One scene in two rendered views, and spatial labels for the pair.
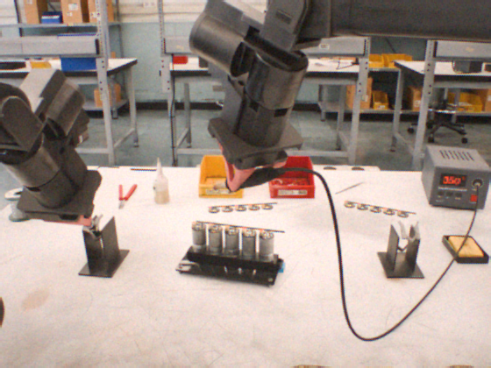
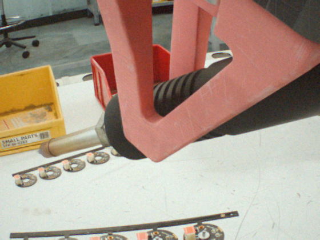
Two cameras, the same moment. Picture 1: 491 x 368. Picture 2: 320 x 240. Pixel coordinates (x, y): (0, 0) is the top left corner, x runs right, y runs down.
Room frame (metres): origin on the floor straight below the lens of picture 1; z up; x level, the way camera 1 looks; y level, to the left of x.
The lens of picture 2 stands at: (0.41, 0.06, 0.99)
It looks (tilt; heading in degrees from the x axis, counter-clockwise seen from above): 26 degrees down; 341
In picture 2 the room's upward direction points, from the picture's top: 4 degrees counter-clockwise
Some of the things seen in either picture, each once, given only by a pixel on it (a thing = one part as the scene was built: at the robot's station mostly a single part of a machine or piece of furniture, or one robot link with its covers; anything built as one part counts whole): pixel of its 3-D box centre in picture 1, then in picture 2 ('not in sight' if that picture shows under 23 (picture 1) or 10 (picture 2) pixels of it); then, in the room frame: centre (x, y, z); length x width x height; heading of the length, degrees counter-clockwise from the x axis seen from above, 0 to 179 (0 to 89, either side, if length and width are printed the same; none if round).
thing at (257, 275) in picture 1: (229, 266); not in sight; (0.59, 0.03, 0.76); 0.16 x 0.07 x 0.01; 76
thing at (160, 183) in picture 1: (160, 180); not in sight; (0.86, 0.18, 0.80); 0.03 x 0.03 x 0.10
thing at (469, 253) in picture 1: (465, 248); not in sight; (0.64, -0.39, 0.76); 0.07 x 0.05 x 0.02; 178
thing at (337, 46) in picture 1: (264, 46); not in sight; (2.90, -0.12, 0.90); 1.30 x 0.06 x 0.12; 87
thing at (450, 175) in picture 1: (452, 177); not in sight; (0.88, -0.47, 0.80); 0.15 x 0.12 x 0.10; 166
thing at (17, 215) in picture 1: (22, 203); not in sight; (0.79, 0.46, 0.78); 0.06 x 0.06 x 0.05
